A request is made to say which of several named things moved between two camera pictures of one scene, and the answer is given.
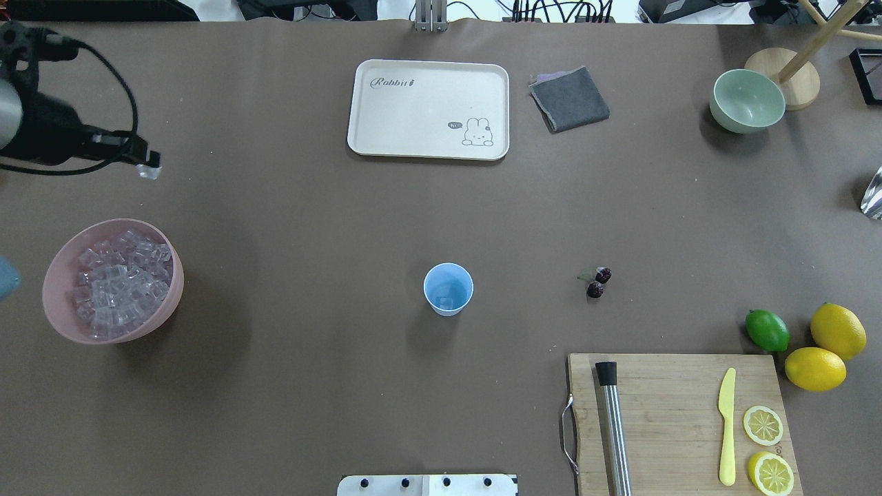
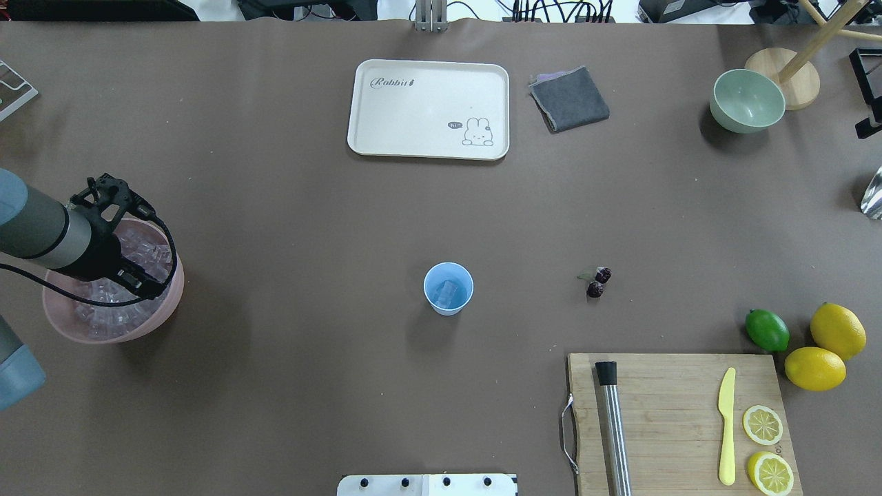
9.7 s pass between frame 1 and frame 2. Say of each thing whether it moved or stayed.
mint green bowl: stayed
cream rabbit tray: stayed
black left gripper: moved
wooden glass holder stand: stayed
